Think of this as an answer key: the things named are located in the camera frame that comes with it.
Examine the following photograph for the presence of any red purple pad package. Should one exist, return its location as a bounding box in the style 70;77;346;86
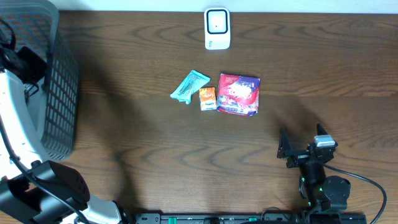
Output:
217;73;261;116

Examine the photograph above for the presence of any orange tissue pack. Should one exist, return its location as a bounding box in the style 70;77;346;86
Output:
199;87;217;111

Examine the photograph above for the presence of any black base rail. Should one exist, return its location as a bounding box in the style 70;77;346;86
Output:
134;213;366;224

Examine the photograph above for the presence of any teal snack wrapper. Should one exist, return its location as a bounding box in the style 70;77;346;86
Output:
170;70;211;105

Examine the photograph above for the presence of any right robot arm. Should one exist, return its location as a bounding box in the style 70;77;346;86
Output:
277;124;351;224

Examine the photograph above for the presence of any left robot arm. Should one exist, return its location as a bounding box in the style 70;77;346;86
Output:
1;46;131;223

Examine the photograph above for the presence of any grey plastic mesh basket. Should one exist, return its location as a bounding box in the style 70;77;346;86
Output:
1;0;80;161

